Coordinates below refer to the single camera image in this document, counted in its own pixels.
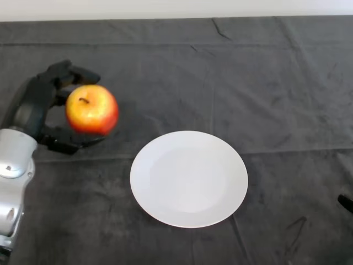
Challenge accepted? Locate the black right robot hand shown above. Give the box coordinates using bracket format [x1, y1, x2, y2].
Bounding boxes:
[338, 194, 353, 214]

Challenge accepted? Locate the red yellow apple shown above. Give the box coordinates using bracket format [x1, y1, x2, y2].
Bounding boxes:
[65, 84, 120, 136]

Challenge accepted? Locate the white round plate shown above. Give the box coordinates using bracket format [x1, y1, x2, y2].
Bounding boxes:
[129, 130, 249, 229]

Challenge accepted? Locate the black table cloth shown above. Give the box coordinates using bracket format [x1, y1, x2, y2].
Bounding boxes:
[0, 15, 353, 265]

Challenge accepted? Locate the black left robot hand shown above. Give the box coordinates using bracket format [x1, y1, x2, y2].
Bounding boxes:
[13, 59, 108, 156]

